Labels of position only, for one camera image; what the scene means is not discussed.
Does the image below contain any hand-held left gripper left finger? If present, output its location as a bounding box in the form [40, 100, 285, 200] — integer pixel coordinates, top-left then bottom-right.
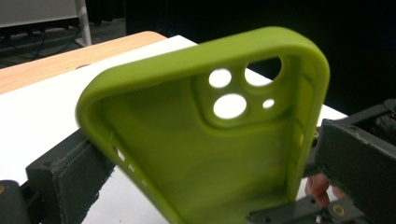
[25, 128, 117, 224]

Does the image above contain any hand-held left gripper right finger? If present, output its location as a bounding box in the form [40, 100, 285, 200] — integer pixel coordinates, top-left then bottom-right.
[314, 119, 396, 224]

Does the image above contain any wooden table edge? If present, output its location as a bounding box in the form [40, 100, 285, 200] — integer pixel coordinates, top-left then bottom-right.
[0, 30, 168, 95]

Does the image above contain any white desk frame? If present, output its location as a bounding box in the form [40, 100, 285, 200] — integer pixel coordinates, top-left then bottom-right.
[0, 0, 93, 48]

